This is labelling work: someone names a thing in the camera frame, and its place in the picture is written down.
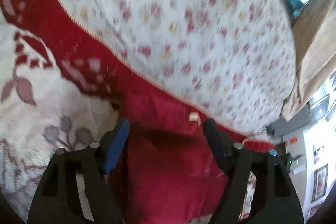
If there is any dark red knit garment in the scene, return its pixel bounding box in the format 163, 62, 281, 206
109, 95, 227, 223

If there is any red and white floral blanket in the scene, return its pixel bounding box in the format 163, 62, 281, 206
1, 0, 271, 221

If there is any beige curtain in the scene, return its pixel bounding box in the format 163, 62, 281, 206
281, 0, 335, 122

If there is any floral white bed sheet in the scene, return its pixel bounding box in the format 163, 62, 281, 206
59, 0, 295, 138

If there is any framed picture on wall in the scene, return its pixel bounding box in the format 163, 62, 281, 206
311, 164, 329, 202

